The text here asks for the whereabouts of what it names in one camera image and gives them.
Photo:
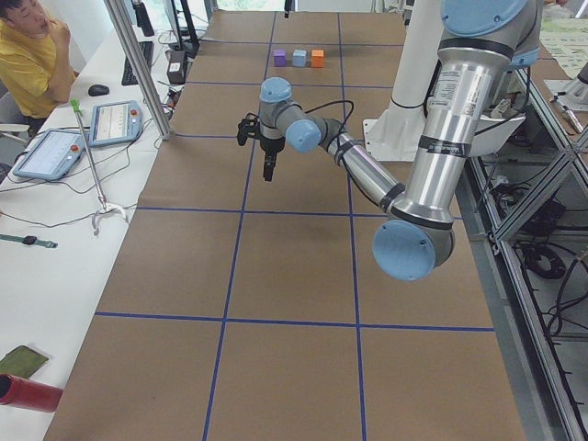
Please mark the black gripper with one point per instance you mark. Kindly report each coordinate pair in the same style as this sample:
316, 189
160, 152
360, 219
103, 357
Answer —
271, 146

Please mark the blue foam block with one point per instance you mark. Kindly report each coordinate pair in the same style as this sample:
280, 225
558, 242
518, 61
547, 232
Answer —
299, 58

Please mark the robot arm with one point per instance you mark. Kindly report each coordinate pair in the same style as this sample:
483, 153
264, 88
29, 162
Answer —
480, 41

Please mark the purple foam block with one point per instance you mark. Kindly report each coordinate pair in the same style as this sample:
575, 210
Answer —
279, 58

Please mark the orange foam block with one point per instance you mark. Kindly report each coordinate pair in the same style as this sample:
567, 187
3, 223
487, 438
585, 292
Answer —
317, 59

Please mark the blue teach pendant far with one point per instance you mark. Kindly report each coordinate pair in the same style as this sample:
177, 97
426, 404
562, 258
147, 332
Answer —
115, 123

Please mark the blue teach pendant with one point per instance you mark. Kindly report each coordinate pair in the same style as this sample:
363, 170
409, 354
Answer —
115, 123
51, 156

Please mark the black computer mouse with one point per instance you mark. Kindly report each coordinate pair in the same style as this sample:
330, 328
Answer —
98, 90

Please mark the reacher grabber stick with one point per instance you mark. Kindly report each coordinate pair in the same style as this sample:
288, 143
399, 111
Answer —
105, 207

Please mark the white plastic chair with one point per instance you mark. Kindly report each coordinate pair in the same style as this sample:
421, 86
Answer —
492, 134

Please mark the blue teach pendant near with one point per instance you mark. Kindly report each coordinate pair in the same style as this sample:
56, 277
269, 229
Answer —
51, 156

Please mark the person in yellow shirt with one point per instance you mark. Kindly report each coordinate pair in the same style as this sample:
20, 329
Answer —
35, 60

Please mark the green smartwatch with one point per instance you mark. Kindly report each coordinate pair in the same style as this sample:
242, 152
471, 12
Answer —
29, 240

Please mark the green cloth pouch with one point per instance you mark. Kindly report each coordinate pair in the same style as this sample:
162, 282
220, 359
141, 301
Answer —
22, 362

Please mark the red cylinder bottle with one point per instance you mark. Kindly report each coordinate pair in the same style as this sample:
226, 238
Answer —
28, 394

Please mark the aluminium frame post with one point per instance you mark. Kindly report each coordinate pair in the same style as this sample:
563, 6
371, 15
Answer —
120, 19

